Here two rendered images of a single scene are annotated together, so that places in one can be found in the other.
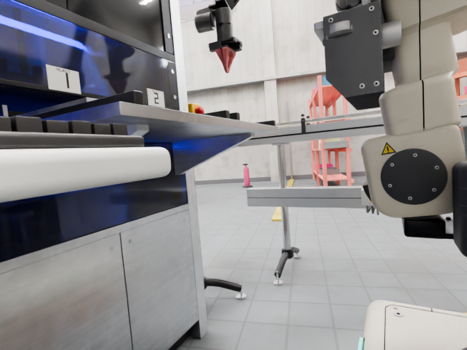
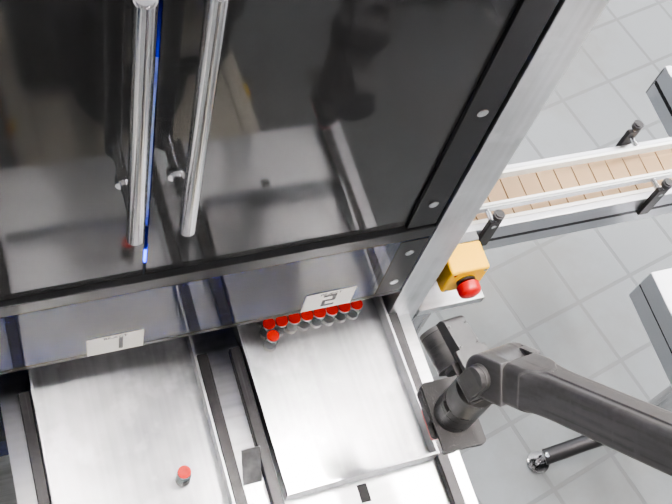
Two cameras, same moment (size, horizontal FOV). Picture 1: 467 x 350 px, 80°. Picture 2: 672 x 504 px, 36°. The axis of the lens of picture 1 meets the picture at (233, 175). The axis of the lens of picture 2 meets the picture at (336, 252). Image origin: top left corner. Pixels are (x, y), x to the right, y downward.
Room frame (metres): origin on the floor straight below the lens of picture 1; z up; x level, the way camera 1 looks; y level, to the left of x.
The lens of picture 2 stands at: (0.35, -0.05, 2.47)
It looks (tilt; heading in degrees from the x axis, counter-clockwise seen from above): 60 degrees down; 25
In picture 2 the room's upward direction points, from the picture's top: 22 degrees clockwise
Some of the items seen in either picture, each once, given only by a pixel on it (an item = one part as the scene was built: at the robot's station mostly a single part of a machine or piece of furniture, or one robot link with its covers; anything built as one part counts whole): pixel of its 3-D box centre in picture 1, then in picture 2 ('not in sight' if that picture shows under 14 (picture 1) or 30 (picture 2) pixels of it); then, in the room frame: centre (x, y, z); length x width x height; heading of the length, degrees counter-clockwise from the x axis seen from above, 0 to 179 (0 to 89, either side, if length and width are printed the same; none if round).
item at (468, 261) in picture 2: (190, 112); (458, 262); (1.28, 0.17, 1.00); 0.08 x 0.07 x 0.07; 62
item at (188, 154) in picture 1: (211, 155); not in sight; (1.04, 0.07, 0.80); 0.34 x 0.03 x 0.13; 62
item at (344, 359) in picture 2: not in sight; (330, 379); (1.01, 0.18, 0.90); 0.34 x 0.26 x 0.04; 63
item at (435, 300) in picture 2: not in sight; (438, 272); (1.32, 0.20, 0.87); 0.14 x 0.13 x 0.02; 62
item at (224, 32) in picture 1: (224, 37); (457, 408); (0.99, -0.01, 1.19); 0.10 x 0.07 x 0.07; 62
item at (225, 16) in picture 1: (222, 19); (469, 389); (0.99, 0.00, 1.25); 0.07 x 0.06 x 0.07; 70
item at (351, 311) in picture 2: not in sight; (311, 318); (1.06, 0.28, 0.90); 0.18 x 0.02 x 0.05; 153
